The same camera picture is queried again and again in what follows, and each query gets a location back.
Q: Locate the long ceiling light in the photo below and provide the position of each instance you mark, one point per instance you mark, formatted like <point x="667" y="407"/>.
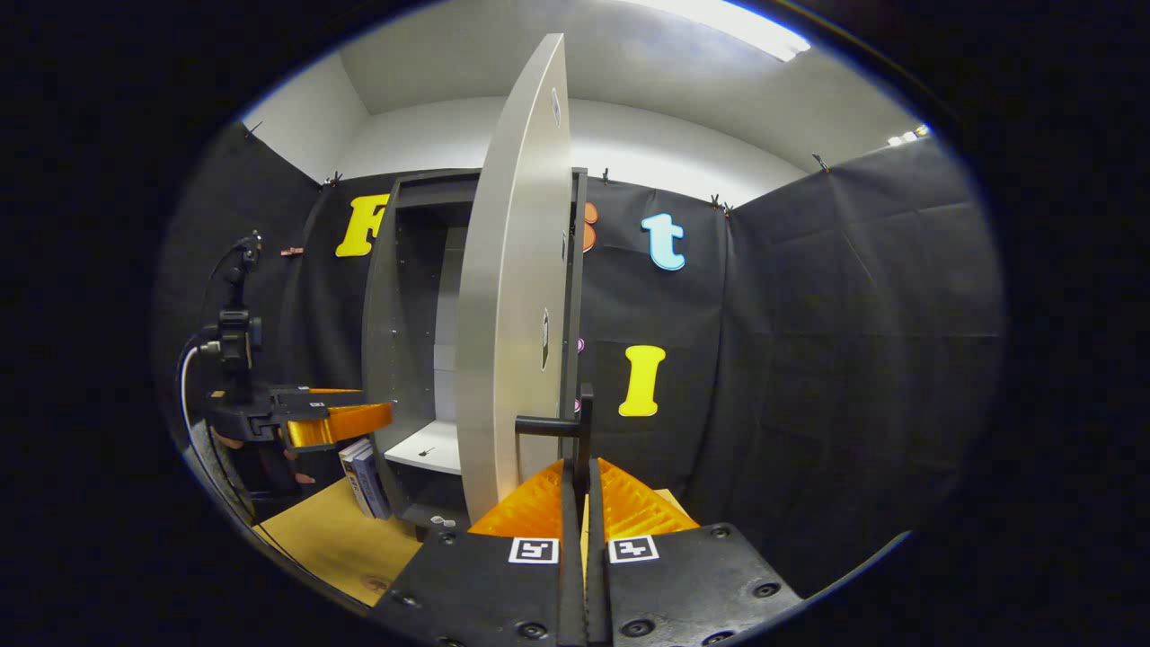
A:
<point x="728" y="22"/>

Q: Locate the blue book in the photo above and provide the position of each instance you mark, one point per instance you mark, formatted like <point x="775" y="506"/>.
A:
<point x="375" y="481"/>

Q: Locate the small ceiling light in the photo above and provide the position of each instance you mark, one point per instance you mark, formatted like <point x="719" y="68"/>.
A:
<point x="907" y="136"/>

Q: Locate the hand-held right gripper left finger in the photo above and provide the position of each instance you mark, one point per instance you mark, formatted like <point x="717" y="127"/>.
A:
<point x="571" y="575"/>

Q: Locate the black backdrop cloth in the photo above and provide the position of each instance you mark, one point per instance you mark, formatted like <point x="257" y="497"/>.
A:
<point x="809" y="359"/>

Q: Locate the beige cabinet door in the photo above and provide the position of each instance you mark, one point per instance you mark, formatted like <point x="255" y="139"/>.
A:
<point x="512" y="270"/>

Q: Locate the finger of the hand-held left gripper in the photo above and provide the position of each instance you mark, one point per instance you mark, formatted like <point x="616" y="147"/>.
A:
<point x="296" y="394"/>
<point x="346" y="424"/>

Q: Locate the white cabinet shelf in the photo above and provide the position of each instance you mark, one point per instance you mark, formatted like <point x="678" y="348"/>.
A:
<point x="427" y="447"/>

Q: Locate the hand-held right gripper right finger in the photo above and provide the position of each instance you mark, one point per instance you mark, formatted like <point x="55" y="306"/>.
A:
<point x="600" y="584"/>

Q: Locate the dark grey cabinet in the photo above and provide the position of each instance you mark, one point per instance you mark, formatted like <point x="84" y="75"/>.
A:
<point x="404" y="296"/>

